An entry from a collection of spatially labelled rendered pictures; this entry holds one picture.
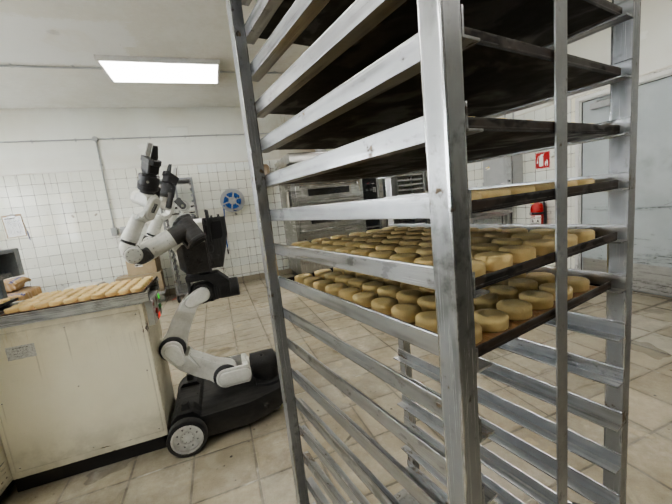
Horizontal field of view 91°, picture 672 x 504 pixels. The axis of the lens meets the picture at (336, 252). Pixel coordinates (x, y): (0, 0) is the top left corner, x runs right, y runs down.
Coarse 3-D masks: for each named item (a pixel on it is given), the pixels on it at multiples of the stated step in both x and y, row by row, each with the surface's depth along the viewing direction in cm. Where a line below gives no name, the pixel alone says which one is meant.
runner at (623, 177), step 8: (584, 176) 61; (592, 176) 60; (600, 176) 59; (608, 176) 58; (616, 176) 57; (624, 176) 57; (512, 184) 73; (520, 184) 72; (528, 184) 70; (624, 184) 57
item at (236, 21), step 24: (240, 0) 79; (240, 24) 80; (240, 48) 80; (240, 72) 81; (240, 96) 83; (264, 192) 86; (264, 216) 86; (264, 240) 87; (264, 264) 89; (288, 360) 93; (288, 384) 94; (288, 408) 94; (288, 432) 96
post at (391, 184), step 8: (392, 184) 108; (392, 192) 108; (400, 344) 117; (408, 344) 117; (408, 352) 117; (400, 368) 120; (408, 368) 118; (408, 416) 121; (408, 456) 125; (416, 464) 124
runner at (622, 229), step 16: (400, 224) 106; (416, 224) 100; (480, 224) 82; (496, 224) 78; (512, 224) 75; (528, 224) 72; (544, 224) 69; (576, 224) 64; (592, 224) 62; (608, 224) 60; (624, 224) 58; (624, 240) 57
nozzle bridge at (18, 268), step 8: (16, 248) 191; (0, 256) 186; (8, 256) 188; (16, 256) 190; (0, 264) 187; (8, 264) 188; (16, 264) 189; (0, 272) 187; (8, 272) 188; (16, 272) 190; (0, 280) 179; (0, 288) 189; (0, 296) 189
